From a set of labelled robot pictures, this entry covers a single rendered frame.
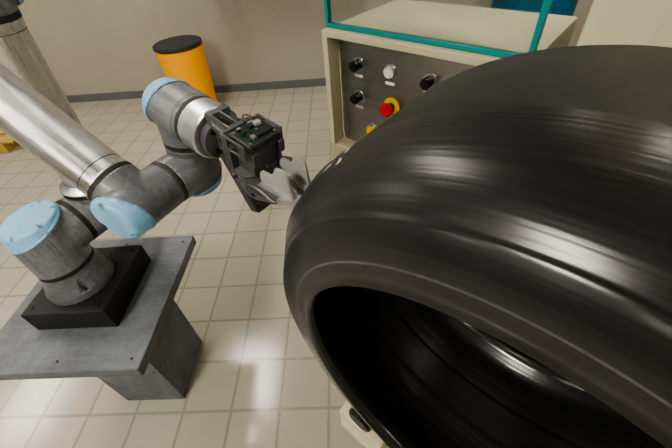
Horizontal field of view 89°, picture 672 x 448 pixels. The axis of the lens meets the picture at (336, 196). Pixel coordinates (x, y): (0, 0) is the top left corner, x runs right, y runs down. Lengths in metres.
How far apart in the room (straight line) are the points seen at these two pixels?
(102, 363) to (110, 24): 3.56
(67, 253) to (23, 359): 0.35
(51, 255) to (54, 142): 0.55
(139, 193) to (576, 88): 0.59
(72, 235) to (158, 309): 0.33
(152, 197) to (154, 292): 0.71
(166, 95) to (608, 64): 0.57
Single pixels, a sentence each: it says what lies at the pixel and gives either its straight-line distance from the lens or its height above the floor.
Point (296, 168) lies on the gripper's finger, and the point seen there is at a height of 1.26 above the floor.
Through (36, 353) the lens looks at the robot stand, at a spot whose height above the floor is 0.60.
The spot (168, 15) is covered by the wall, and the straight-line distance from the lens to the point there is 4.05.
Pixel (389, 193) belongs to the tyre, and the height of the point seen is 1.40.
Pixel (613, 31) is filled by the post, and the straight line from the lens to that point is 0.52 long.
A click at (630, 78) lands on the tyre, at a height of 1.45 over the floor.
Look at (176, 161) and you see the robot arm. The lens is 0.68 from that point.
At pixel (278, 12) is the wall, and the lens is 3.76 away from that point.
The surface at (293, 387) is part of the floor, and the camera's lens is 1.66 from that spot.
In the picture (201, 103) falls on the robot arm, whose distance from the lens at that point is 0.59.
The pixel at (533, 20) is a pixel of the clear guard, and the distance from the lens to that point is 0.82.
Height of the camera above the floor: 1.54
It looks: 41 degrees down
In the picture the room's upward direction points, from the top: 5 degrees counter-clockwise
